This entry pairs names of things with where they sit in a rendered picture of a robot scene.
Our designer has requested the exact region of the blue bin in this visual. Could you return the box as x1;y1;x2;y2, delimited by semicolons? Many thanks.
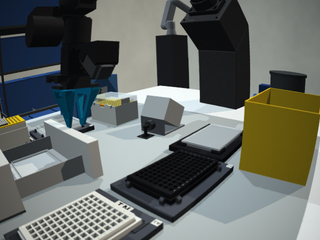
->
73;74;118;119

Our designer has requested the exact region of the yellow open-top box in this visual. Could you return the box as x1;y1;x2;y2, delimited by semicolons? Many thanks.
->
239;88;320;186

